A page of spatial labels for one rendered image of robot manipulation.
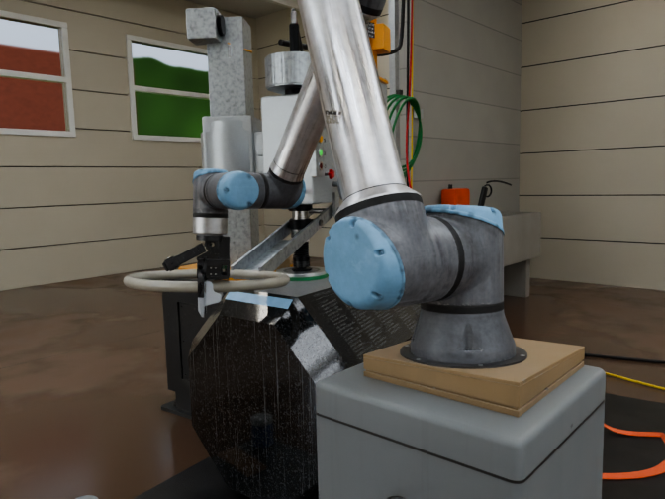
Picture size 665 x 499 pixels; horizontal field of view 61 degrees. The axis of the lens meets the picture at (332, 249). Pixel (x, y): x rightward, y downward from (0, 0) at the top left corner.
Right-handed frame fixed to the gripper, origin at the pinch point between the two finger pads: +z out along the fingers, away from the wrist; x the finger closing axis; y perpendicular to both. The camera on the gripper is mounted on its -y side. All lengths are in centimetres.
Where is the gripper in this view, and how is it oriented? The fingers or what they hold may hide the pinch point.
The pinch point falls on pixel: (201, 310)
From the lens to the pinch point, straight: 153.5
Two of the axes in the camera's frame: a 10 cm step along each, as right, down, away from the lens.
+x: -1.4, -0.7, 9.9
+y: 9.9, 0.2, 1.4
